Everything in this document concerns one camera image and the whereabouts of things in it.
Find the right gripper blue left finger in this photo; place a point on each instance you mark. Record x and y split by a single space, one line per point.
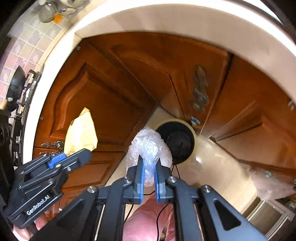
139 182

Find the skimmer strainer spoon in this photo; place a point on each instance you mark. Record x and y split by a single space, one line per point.
47 12

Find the yellow paper bag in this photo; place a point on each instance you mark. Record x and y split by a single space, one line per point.
81 134

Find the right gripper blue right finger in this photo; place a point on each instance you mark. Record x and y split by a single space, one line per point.
160 183

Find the black frying pan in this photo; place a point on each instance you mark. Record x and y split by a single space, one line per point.
15 89

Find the black round trash bin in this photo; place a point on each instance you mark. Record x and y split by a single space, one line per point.
180 138

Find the person left hand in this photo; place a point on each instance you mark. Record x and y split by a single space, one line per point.
27 233

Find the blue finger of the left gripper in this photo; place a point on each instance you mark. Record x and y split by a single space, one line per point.
56 159
75 161

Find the clear plastic ball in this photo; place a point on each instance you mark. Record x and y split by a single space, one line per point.
149 145

